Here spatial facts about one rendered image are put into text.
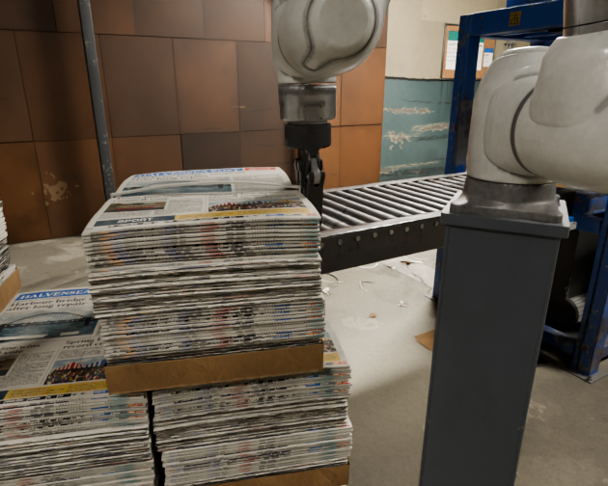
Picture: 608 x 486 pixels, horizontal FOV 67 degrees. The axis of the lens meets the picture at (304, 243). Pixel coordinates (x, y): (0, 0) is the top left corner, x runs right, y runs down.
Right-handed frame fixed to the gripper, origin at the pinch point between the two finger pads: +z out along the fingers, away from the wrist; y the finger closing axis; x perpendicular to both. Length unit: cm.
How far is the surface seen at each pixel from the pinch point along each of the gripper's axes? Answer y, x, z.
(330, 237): -51, 17, 17
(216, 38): -376, 0, -66
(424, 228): -62, 52, 20
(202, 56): -371, -14, -51
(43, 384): 14.2, -40.6, 12.0
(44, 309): -9.9, -47.5, 11.7
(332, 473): 18.8, -1.1, 32.1
